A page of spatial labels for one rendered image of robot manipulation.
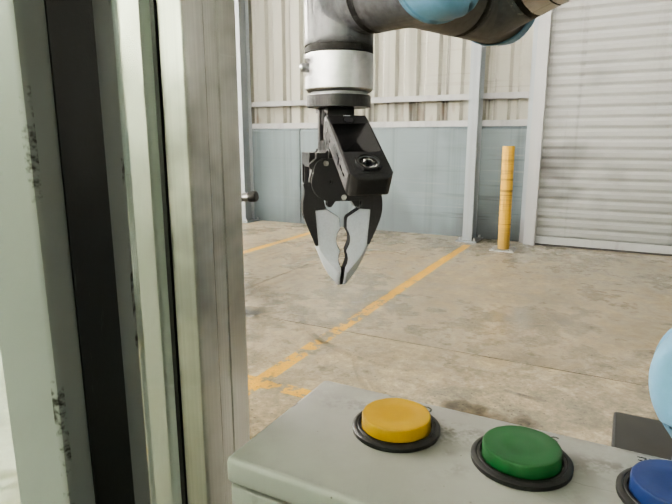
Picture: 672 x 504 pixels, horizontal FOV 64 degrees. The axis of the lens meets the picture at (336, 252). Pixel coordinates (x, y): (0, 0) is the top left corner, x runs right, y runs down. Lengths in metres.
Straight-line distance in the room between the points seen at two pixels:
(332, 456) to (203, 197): 0.16
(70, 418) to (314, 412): 0.16
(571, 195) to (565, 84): 1.07
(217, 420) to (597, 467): 0.21
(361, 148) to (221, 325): 0.28
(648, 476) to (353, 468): 0.14
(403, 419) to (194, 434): 0.12
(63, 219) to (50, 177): 0.02
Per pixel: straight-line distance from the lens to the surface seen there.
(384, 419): 0.32
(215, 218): 0.31
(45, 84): 0.21
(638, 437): 0.70
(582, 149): 5.84
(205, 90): 0.31
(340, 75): 0.59
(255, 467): 0.30
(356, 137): 0.57
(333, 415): 0.35
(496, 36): 0.66
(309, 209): 0.60
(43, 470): 0.25
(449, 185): 6.17
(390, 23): 0.57
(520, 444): 0.31
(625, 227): 5.87
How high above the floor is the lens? 1.06
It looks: 12 degrees down
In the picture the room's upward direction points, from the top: straight up
